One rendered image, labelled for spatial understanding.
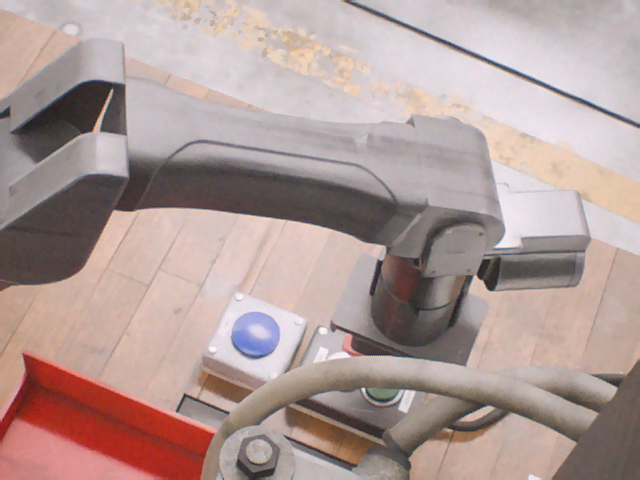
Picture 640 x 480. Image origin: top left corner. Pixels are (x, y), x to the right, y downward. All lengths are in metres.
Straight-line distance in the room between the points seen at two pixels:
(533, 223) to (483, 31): 1.73
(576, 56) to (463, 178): 1.80
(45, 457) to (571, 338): 0.46
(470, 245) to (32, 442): 0.42
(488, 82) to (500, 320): 1.37
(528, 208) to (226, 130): 0.23
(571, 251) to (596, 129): 1.61
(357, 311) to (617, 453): 0.64
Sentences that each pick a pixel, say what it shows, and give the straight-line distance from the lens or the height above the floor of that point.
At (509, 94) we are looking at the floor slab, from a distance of 2.45.
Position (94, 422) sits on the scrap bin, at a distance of 1.04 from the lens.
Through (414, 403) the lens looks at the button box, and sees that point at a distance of 1.03.
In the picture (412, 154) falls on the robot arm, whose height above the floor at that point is 1.26.
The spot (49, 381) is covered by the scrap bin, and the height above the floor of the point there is 0.93.
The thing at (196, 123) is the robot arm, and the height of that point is 1.30.
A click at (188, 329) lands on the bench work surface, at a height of 0.90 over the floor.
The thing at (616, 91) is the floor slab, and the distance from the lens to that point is 2.52.
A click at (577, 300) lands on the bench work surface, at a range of 1.15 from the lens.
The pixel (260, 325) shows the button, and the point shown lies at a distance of 1.04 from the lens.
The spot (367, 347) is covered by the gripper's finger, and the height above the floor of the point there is 1.05.
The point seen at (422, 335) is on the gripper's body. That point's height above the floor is 1.08.
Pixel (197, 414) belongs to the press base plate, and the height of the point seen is 0.90.
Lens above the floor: 1.86
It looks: 58 degrees down
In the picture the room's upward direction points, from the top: 11 degrees clockwise
